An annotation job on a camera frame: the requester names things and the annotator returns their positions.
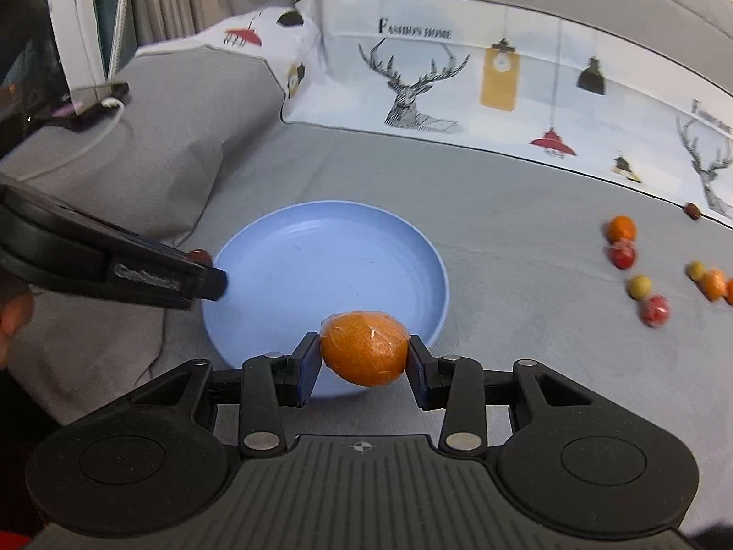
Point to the small yellow-green fruit lower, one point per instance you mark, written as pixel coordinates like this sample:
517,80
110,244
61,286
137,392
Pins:
639,287

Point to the dark red date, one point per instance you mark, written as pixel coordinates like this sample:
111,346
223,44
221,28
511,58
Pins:
692,211
200,257

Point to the blue round plate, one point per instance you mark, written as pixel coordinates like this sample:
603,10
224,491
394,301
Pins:
295,267

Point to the small yellow-green fruit right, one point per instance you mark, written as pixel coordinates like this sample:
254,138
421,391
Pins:
695,271

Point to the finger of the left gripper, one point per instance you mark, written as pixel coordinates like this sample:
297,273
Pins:
51,245

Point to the black smartphone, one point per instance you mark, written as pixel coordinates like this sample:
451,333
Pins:
89,102

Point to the orange cluster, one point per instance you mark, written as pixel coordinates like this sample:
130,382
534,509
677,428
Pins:
713,284

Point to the small yellow-green fruit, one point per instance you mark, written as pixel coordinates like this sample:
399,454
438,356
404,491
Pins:
639,287
695,271

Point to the person's hand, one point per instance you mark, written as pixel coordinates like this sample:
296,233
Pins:
16,312

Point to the grey printed sofa cover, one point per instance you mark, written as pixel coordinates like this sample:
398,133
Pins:
509,132

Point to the red fruit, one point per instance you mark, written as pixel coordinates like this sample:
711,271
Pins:
622,254
655,311

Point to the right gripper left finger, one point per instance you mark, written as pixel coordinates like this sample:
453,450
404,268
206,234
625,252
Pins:
270,382

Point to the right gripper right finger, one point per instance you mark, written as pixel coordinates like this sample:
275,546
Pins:
455,385

